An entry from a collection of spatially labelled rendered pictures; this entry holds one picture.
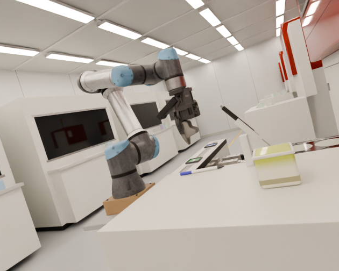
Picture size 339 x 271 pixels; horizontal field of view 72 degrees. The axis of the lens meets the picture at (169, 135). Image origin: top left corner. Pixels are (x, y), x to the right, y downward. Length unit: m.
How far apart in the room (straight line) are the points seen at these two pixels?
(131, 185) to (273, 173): 0.67
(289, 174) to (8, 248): 3.10
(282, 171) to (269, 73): 8.36
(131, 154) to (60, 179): 2.72
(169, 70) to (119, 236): 0.59
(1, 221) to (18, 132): 1.34
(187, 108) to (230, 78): 8.10
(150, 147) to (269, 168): 0.70
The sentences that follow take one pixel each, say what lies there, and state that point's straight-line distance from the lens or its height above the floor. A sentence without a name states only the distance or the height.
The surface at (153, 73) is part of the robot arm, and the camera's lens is 0.93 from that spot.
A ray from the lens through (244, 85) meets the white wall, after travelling 8.85.
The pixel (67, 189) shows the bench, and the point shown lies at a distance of 3.69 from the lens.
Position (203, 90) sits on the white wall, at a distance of 9.16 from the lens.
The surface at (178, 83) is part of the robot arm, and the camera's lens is 0.86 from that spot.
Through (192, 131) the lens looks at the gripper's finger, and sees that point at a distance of 0.87.
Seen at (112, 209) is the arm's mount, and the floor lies 0.84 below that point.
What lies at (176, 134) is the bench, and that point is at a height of 0.58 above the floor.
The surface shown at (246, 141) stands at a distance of 0.65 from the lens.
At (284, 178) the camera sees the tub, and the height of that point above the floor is 0.98.
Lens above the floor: 1.15
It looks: 4 degrees down
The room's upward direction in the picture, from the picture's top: 16 degrees counter-clockwise
